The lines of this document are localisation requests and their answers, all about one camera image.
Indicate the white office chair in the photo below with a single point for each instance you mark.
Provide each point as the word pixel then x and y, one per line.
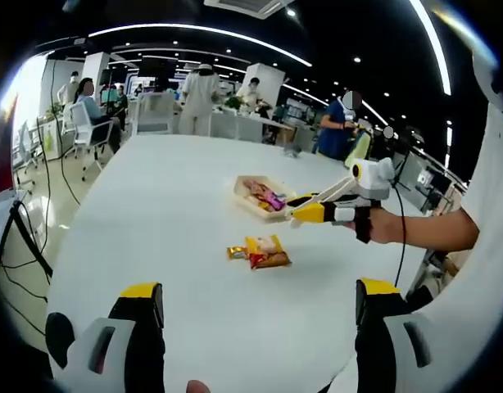
pixel 81 131
pixel 153 114

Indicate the grey crumpled cloth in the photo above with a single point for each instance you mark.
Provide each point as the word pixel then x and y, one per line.
pixel 292 151

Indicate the person's right hand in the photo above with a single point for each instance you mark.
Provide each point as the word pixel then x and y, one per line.
pixel 384 227

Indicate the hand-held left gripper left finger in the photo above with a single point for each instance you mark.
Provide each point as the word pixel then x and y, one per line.
pixel 145 352

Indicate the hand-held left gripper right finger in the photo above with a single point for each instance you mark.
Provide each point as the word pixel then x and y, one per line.
pixel 372 352

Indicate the black tripod stand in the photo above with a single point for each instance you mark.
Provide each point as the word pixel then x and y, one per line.
pixel 32 241

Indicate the person's left hand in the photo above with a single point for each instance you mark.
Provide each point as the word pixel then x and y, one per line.
pixel 199 388

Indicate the person's white shirt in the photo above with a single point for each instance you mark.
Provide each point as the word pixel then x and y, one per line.
pixel 472 319

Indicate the beige hexagonal container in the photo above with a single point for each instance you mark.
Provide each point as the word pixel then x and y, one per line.
pixel 268 216

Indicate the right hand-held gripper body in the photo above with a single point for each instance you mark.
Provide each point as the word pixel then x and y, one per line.
pixel 376 180

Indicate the purple candy wrapper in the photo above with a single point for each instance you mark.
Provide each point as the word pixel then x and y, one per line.
pixel 261 194

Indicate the red brown food packet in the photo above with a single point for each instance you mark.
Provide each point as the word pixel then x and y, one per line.
pixel 272 261

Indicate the yellow clear food packet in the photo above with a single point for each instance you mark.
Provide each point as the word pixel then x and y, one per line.
pixel 266 245

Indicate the red board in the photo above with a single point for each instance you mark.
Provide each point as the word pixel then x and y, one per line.
pixel 1 163

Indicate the curved ceiling light strip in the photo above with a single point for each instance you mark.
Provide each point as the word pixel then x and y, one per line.
pixel 431 26
pixel 186 25

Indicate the small gold food candy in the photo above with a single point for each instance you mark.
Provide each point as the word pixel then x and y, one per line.
pixel 237 253

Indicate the green potted plant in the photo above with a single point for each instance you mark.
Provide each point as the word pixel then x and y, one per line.
pixel 234 103
pixel 55 110

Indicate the white ceiling air conditioner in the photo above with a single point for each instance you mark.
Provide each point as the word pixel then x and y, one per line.
pixel 251 6

